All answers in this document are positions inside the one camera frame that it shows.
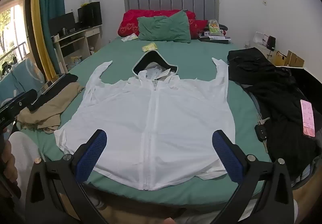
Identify white box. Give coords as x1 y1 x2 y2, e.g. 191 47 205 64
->
253 31 270 46

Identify black car key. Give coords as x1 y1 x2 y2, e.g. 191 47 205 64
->
255 117 271 143

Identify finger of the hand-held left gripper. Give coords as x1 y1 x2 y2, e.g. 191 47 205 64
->
14 89 38 114
27 97 52 112

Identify yellow green snack bag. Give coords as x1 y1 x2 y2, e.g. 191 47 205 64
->
207 20 222 36

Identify teal curtain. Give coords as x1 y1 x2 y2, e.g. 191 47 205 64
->
38 0 66 74

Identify white packet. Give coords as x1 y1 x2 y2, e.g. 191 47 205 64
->
121 33 138 43

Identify folded black pants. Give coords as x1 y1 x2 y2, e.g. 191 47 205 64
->
227 47 292 85

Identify white cloth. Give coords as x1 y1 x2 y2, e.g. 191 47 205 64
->
9 131 39 190

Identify black monitor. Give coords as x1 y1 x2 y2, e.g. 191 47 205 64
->
48 12 76 36

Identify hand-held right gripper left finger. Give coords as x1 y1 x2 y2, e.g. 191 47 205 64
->
25 129 108 224

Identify white desk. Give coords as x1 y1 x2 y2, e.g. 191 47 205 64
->
52 25 103 74

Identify small black device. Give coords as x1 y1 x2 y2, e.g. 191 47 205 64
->
267 36 277 51

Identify cardboard box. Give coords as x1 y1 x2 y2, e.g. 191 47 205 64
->
275 50 305 67

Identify dark glossy tablet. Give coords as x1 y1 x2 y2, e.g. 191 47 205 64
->
37 75 66 95

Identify large red pillow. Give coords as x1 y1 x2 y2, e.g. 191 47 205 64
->
118 9 197 39

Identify small black cloth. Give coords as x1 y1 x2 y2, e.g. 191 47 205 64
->
64 74 79 84

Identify bed with green sheet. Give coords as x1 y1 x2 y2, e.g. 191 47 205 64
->
15 36 275 208

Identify smartphone with pink screen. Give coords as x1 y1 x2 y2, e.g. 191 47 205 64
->
300 99 316 138

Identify black jacket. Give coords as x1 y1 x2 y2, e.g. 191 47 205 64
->
245 79 319 185

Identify person's left hand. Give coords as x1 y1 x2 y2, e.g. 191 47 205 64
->
0 138 19 189

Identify yellow packet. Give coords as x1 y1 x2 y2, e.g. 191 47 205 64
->
141 43 158 52

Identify black computer tower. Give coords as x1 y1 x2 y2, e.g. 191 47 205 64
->
77 1 103 28

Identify window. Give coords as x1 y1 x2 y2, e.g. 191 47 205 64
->
0 0 34 79

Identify light blue cushion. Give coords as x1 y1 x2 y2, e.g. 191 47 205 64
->
0 59 46 104

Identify green pillow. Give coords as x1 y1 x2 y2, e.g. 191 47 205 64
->
137 11 192 44

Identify pile of books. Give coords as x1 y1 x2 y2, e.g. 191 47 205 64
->
199 29 231 45

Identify beige cloth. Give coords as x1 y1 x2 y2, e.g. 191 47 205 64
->
17 82 85 134

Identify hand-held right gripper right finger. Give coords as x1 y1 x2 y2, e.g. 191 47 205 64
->
212 130 295 224

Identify white hooded jacket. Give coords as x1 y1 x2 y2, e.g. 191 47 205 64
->
54 50 235 191

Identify yellow curtain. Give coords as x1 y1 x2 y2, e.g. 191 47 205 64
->
30 0 57 82

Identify small red pillow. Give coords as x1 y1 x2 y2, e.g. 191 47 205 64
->
195 20 210 35

